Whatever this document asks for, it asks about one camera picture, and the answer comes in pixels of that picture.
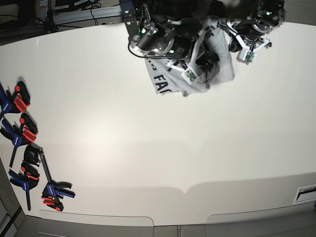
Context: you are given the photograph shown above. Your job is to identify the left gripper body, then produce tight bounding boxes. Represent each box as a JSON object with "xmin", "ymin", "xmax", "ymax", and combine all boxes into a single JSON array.
[{"xmin": 233, "ymin": 21, "xmax": 266, "ymax": 45}]

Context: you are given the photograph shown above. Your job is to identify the blue red clamp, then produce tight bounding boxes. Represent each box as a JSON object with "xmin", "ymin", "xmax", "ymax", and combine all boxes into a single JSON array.
[
  {"xmin": 0, "ymin": 81, "xmax": 31, "ymax": 118},
  {"xmin": 0, "ymin": 113, "xmax": 38, "ymax": 168},
  {"xmin": 8, "ymin": 161, "xmax": 40, "ymax": 211}
]

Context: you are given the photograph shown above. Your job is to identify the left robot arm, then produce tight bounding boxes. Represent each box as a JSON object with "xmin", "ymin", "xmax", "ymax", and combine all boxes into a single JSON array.
[{"xmin": 229, "ymin": 0, "xmax": 285, "ymax": 52}]

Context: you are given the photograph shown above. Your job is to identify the long bar clamp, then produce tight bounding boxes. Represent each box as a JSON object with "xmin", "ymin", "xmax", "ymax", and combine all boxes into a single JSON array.
[{"xmin": 24, "ymin": 144, "xmax": 76, "ymax": 212}]

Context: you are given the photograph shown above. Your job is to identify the blue red clamp top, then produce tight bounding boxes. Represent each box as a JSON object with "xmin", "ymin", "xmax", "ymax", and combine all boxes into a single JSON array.
[{"xmin": 0, "ymin": 81, "xmax": 31, "ymax": 118}]

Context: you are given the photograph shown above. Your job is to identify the grey T-shirt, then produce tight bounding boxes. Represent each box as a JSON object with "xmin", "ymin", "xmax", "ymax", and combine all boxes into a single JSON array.
[{"xmin": 145, "ymin": 17, "xmax": 235, "ymax": 97}]

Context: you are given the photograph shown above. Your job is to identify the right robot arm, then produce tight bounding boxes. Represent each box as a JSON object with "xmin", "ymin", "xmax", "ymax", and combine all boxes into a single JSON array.
[{"xmin": 119, "ymin": 0, "xmax": 219, "ymax": 72}]

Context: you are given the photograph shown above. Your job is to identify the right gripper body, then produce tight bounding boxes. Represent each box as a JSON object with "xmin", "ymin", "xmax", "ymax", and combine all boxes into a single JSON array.
[{"xmin": 167, "ymin": 36, "xmax": 197, "ymax": 61}]

